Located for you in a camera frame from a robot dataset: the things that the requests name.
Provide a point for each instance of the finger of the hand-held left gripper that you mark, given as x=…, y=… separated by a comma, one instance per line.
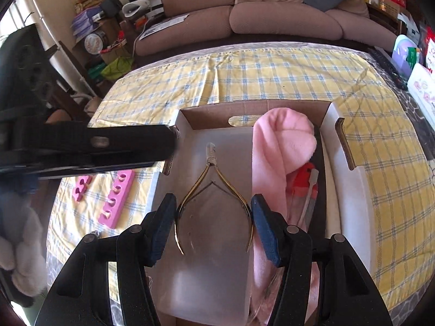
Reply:
x=85, y=172
x=129, y=142

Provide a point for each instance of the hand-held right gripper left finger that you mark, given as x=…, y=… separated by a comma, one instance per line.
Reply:
x=161, y=231

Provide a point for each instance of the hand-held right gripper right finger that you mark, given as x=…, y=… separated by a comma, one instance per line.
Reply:
x=263, y=234

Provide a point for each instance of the pink foam toe separator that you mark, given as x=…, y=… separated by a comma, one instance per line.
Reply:
x=115, y=203
x=85, y=185

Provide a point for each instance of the metal cuticle pusher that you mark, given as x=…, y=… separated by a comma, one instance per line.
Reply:
x=311, y=193

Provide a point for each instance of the clear plastic organizer box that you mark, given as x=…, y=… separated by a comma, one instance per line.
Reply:
x=210, y=278

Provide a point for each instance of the gold cuticle nipper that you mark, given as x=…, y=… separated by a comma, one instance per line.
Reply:
x=211, y=159

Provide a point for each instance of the pink fleece cloth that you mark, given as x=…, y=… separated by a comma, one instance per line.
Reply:
x=278, y=149

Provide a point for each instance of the white cardboard box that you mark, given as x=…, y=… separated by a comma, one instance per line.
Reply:
x=346, y=193

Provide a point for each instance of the brown upholstered chair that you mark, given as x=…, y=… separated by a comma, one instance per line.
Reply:
x=59, y=117

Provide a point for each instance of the red plastic item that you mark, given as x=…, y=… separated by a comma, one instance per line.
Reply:
x=302, y=176

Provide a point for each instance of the green bag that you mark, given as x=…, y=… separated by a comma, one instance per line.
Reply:
x=117, y=68

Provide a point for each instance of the round tin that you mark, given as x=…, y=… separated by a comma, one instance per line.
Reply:
x=95, y=40

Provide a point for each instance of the stack of purple packets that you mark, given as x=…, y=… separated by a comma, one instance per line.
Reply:
x=88, y=22

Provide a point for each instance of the yellow patterned packets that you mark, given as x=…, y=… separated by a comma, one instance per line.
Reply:
x=87, y=2

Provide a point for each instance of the white fluffy cloth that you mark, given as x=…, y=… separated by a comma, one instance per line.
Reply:
x=20, y=254

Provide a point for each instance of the black box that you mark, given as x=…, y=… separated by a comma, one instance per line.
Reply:
x=111, y=3

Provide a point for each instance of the white paper sheet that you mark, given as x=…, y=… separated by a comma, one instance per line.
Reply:
x=163, y=25

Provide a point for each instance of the white handheld appliance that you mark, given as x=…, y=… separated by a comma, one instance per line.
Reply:
x=136, y=8

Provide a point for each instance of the yellow plaid cloth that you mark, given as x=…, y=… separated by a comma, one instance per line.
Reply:
x=272, y=74

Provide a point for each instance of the grey patterned fleece blanket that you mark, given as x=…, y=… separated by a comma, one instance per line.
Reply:
x=416, y=135

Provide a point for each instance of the brown sofa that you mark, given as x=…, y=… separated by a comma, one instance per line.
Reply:
x=272, y=20

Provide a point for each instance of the white pink-printed box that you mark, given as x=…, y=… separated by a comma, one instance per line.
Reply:
x=423, y=91

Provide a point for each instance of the purple and green package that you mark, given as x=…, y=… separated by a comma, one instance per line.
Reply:
x=404, y=56

